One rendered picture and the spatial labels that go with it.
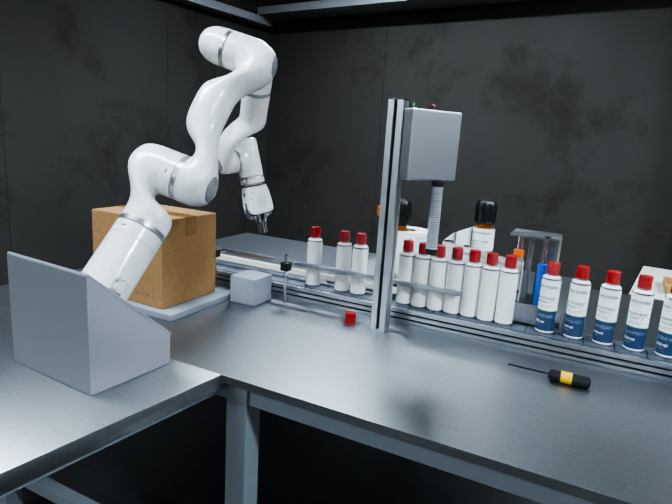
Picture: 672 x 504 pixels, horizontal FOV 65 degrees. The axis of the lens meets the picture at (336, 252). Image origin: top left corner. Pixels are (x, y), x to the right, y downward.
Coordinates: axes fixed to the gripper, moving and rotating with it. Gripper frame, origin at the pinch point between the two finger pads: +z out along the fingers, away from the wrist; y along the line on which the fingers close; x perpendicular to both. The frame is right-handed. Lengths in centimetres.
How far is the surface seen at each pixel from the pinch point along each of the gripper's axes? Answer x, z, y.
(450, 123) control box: -72, -23, 16
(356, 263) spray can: -35.7, 15.0, 7.2
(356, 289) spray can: -34.5, 23.7, 6.2
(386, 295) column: -55, 22, -3
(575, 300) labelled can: -98, 30, 24
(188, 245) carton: -4.1, -1.6, -32.6
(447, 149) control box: -71, -16, 15
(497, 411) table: -97, 39, -22
